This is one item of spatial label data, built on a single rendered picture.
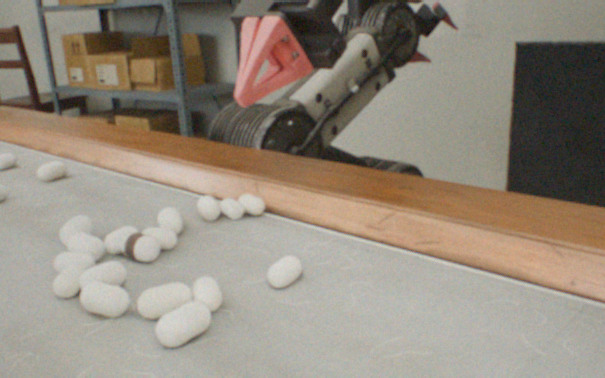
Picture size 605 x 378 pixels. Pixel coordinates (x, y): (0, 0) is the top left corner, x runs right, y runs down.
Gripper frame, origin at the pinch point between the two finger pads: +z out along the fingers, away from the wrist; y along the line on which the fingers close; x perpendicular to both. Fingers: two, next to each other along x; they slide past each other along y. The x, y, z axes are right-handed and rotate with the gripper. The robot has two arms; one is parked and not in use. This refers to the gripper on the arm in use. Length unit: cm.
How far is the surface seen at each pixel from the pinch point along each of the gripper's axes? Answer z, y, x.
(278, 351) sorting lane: 19.2, 19.1, -1.7
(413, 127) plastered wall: -106, -97, 151
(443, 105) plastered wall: -114, -83, 144
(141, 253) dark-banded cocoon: 17.1, 2.0, -1.1
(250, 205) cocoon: 7.4, 0.9, 7.0
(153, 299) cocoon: 20.1, 10.5, -4.5
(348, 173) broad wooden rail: -1.0, 4.7, 12.4
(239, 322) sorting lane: 18.6, 14.8, -1.1
